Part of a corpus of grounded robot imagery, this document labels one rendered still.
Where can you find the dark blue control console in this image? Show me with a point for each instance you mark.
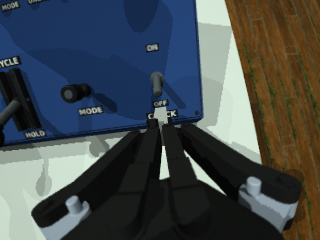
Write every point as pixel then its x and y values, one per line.
pixel 119 51

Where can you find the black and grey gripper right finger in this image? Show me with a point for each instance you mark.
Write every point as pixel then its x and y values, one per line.
pixel 270 193

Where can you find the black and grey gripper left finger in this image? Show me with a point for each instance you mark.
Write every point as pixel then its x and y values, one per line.
pixel 59 213

